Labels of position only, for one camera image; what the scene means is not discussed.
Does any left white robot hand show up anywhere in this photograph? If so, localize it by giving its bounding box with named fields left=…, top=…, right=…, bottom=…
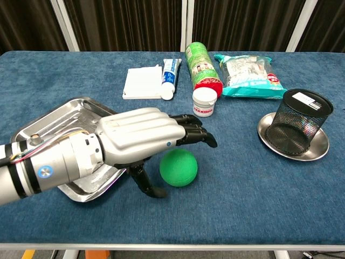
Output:
left=95, top=107, right=218, bottom=199

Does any green ball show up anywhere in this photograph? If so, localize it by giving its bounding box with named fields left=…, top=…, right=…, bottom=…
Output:
left=159, top=148, right=198, bottom=187

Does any black cylindrical jar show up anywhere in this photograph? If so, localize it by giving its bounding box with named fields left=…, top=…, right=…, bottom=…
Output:
left=265, top=88, right=334, bottom=156

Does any flat white box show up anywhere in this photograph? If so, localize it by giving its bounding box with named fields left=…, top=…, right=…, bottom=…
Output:
left=122, top=64, right=164, bottom=100

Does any white blue toothpaste tube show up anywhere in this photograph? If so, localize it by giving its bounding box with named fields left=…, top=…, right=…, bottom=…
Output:
left=161, top=58, right=182, bottom=101

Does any small white jar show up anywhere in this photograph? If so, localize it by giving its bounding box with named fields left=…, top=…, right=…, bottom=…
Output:
left=192, top=88, right=218, bottom=118

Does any rectangular steel tray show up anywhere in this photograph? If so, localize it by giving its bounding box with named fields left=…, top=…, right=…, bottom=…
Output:
left=10, top=97, right=127, bottom=203

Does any green chips can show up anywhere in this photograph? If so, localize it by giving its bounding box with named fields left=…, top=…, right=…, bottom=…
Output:
left=184, top=42, right=224, bottom=98

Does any blue table cloth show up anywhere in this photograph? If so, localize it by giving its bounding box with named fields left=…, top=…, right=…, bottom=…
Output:
left=0, top=51, right=345, bottom=245

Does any dark brown curtain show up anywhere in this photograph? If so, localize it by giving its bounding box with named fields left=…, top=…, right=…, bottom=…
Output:
left=0, top=0, right=68, bottom=54
left=64, top=0, right=184, bottom=52
left=296, top=0, right=345, bottom=53
left=192, top=0, right=307, bottom=52

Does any teal snack bag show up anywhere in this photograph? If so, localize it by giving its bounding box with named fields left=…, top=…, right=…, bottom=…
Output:
left=213, top=53, right=288, bottom=100

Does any round steel plate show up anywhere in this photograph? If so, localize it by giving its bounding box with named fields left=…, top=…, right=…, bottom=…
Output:
left=257, top=112, right=330, bottom=162

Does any white partition post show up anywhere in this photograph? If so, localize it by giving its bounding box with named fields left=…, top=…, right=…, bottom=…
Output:
left=285, top=0, right=315, bottom=52
left=50, top=0, right=80, bottom=52
left=180, top=0, right=194, bottom=52

